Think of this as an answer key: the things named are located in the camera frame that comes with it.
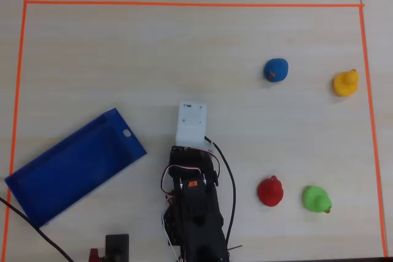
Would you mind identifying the thick black cable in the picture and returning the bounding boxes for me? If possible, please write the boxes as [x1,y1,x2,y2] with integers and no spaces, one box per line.
[0,196,74,262]

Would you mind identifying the orange tape strip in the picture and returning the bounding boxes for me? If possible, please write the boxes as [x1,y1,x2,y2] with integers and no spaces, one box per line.
[23,0,365,9]
[359,6,389,258]
[1,0,28,262]

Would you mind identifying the yellow rubber duck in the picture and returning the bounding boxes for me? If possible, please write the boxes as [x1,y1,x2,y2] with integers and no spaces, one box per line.
[333,69,360,97]

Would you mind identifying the black table clamp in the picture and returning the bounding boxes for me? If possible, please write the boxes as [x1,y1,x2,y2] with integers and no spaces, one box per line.
[105,234,130,262]

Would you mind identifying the red rubber duck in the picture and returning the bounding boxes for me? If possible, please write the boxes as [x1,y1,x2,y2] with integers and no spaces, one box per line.
[257,175,284,208]

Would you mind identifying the green rubber duck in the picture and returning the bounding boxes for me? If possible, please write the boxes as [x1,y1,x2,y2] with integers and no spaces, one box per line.
[302,185,333,215]

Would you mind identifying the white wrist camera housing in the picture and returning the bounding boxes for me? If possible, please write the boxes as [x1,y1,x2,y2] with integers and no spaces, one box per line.
[175,101,207,148]

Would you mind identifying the blue rubber duck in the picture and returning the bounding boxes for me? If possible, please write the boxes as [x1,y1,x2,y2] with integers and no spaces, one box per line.
[263,58,289,83]

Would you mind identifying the white red servo wire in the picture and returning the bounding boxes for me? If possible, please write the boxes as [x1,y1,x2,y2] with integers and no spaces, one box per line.
[160,148,221,197]
[161,193,182,262]

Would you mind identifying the blue plastic box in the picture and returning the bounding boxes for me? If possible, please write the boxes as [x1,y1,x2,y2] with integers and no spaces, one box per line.
[4,107,148,229]

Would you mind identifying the black camera cable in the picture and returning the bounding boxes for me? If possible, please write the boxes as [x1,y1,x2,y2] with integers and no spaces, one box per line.
[204,136,237,246]

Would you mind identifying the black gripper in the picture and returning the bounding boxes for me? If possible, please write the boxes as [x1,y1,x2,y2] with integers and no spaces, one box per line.
[169,145,217,180]

